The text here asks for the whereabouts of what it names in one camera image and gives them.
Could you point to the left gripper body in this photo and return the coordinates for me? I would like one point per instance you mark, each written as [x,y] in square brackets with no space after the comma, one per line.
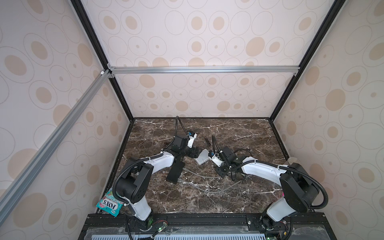
[190,153]

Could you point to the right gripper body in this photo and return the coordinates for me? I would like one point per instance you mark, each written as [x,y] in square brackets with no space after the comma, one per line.
[222,169]

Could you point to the white rectangular box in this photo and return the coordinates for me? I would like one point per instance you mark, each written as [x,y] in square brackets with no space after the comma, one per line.
[203,157]

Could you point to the black network switch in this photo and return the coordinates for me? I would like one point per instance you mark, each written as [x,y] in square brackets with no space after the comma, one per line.
[175,172]

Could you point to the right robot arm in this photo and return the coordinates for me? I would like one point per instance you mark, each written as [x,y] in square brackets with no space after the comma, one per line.
[301,192]

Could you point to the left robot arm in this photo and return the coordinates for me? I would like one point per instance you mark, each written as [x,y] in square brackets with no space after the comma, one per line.
[132,183]

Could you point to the green snack packet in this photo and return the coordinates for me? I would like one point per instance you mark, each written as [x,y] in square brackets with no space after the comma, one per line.
[109,204]

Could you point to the aluminium crossbar back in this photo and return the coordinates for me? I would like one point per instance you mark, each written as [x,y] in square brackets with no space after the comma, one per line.
[205,70]

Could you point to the aluminium crossbar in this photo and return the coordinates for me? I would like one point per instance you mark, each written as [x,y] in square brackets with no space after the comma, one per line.
[205,70]
[20,185]

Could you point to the aluminium crossbar left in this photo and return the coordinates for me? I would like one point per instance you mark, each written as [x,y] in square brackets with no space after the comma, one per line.
[20,185]

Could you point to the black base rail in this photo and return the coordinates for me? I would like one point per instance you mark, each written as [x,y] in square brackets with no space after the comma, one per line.
[309,226]

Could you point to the black corner frame post left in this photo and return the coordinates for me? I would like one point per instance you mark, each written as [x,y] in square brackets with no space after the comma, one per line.
[94,40]

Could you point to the black corner frame post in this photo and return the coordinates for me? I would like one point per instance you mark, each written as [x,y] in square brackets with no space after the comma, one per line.
[313,47]
[94,40]

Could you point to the black corner frame post right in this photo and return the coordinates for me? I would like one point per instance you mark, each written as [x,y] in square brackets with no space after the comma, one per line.
[313,47]

